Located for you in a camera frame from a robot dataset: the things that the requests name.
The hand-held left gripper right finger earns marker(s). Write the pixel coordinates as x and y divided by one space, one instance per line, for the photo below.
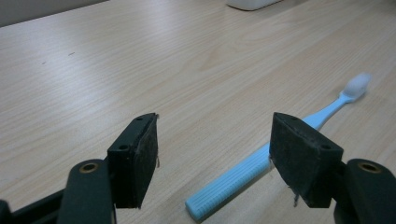
302 161

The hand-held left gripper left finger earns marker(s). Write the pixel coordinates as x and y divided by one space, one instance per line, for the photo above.
137 161

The light blue toothbrush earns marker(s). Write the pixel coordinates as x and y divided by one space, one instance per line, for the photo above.
230 183

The white toothbrush holder box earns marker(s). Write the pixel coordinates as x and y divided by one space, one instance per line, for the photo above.
252 3

